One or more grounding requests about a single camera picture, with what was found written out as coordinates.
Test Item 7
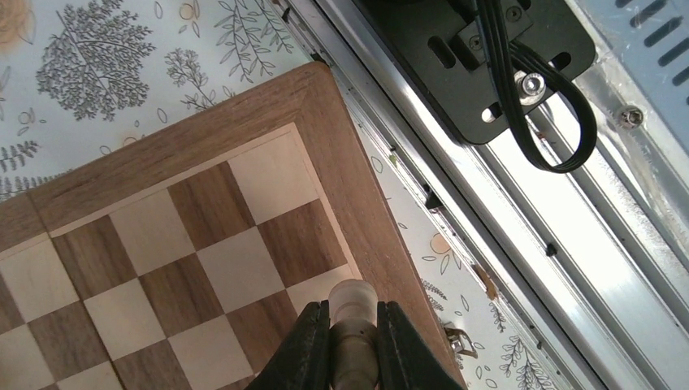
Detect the wooden chessboard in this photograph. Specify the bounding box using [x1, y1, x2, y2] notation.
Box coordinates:
[1, 63, 461, 389]

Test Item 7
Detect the light wooden chess piece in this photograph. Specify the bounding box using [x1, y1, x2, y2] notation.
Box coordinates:
[328, 279, 379, 389]

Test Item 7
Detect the black flat cable loop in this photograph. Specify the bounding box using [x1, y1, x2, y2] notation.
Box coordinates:
[476, 0, 599, 175]

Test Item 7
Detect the floral patterned table mat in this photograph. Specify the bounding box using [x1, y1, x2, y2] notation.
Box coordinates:
[0, 0, 561, 390]

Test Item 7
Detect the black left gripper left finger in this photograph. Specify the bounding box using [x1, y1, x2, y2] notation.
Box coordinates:
[246, 300, 330, 390]

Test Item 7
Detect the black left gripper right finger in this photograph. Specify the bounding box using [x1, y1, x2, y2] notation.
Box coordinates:
[377, 301, 462, 390]

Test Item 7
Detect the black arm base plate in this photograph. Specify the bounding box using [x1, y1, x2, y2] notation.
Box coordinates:
[355, 0, 596, 145]

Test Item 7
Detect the aluminium front rail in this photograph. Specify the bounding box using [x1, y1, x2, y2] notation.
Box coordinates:
[271, 1, 688, 389]

